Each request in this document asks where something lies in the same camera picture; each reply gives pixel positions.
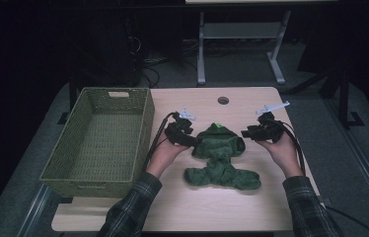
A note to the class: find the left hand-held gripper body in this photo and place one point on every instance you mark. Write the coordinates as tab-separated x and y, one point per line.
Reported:
176	131

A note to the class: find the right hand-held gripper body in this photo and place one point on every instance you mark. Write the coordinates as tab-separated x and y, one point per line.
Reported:
269	130

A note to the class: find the green fleece garment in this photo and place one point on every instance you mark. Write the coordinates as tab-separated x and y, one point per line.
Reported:
220	154

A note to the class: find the green woven basket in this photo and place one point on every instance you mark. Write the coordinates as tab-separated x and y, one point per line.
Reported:
74	154

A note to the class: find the person's left hand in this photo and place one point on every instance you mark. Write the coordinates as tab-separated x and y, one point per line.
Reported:
164	158

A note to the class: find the person's right hand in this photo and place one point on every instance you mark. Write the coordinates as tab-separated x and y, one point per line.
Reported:
284	154

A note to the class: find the black metal stand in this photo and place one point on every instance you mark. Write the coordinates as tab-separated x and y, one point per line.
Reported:
343	98
72	95

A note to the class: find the small grey table clamp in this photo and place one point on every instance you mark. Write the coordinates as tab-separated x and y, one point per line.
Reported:
326	201

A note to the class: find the grey metal table frame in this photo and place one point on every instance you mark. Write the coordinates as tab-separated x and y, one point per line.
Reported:
238	30

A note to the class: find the grey metal floor rail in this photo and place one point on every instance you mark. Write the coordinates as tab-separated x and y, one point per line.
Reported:
366	164
33	210

